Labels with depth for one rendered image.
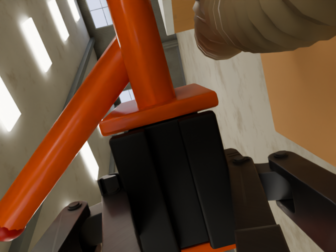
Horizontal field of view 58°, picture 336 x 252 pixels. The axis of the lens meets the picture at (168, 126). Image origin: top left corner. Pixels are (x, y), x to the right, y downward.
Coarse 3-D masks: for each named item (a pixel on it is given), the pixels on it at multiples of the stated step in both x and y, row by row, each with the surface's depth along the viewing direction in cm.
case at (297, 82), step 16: (304, 48) 25; (320, 48) 23; (272, 64) 33; (288, 64) 29; (304, 64) 26; (320, 64) 23; (272, 80) 35; (288, 80) 30; (304, 80) 27; (320, 80) 24; (272, 96) 36; (288, 96) 31; (304, 96) 28; (320, 96) 25; (272, 112) 38; (288, 112) 32; (304, 112) 29; (320, 112) 26; (288, 128) 34; (304, 128) 30; (320, 128) 26; (304, 144) 31; (320, 144) 27
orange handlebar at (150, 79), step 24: (120, 0) 14; (144, 0) 15; (120, 24) 15; (144, 24) 15; (120, 48) 16; (144, 48) 15; (144, 72) 15; (168, 72) 16; (144, 96) 15; (168, 96) 16
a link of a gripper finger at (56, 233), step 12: (72, 204) 14; (84, 204) 14; (60, 216) 13; (72, 216) 13; (84, 216) 13; (48, 228) 12; (60, 228) 12; (72, 228) 12; (48, 240) 11; (60, 240) 11; (72, 240) 12
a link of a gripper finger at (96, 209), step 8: (96, 208) 14; (88, 216) 14; (96, 216) 14; (88, 224) 14; (96, 224) 14; (80, 232) 14; (88, 232) 14; (96, 232) 14; (80, 240) 14; (88, 240) 14; (96, 240) 14
